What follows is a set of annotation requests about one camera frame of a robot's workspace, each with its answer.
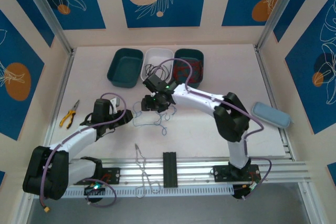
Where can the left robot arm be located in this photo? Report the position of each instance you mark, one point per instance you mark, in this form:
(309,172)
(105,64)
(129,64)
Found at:
(76,140)

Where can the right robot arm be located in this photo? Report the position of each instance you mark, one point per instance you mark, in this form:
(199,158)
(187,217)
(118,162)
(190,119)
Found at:
(199,99)

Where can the white plastic bin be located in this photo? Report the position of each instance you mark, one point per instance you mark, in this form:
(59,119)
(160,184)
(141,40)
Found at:
(158,56)

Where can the yellow black pliers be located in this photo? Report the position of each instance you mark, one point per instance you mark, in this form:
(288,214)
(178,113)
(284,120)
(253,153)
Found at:
(68,116)

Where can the teal plastic bin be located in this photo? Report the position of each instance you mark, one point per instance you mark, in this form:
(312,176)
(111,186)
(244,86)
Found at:
(123,68)
(194,53)

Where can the black extrusion piece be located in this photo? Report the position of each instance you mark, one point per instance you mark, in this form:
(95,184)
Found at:
(170,169)

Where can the controller board with green light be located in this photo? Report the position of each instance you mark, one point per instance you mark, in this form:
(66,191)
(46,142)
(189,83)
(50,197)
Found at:
(94,190)
(245,191)

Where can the aluminium side rail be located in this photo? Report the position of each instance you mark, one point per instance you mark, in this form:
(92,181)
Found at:
(59,98)
(267,82)

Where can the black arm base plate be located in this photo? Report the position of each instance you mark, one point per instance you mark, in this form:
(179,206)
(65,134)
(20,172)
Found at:
(221,172)
(114,175)

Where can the aluminium front rail frame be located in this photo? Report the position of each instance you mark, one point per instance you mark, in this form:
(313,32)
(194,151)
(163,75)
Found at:
(197,165)

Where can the aluminium frame post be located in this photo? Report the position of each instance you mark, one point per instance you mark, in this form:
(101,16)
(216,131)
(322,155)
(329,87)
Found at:
(278,9)
(47,11)

